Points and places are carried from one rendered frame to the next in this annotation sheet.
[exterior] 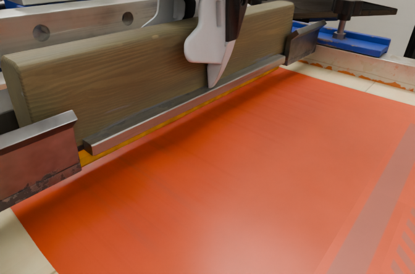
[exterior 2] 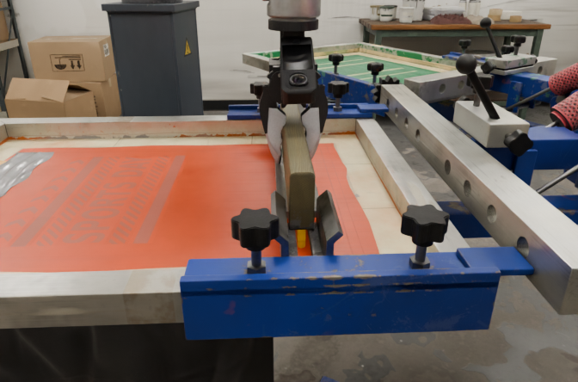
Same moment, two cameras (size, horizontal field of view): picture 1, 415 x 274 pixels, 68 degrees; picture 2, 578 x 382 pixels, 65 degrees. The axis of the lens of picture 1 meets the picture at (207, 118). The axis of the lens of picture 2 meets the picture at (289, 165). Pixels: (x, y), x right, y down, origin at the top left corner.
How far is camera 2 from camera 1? 0.91 m
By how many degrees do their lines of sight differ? 114
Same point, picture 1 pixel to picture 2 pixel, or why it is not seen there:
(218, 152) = (251, 176)
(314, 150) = (206, 195)
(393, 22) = not seen: outside the picture
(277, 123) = (240, 201)
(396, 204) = (159, 189)
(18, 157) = not seen: hidden behind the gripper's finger
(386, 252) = (162, 175)
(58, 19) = (423, 132)
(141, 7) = (456, 165)
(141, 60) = not seen: hidden behind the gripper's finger
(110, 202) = (262, 153)
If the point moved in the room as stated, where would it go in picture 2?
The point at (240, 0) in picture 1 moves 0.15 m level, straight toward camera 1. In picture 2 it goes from (262, 110) to (213, 90)
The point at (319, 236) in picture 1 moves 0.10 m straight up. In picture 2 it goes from (187, 171) to (181, 114)
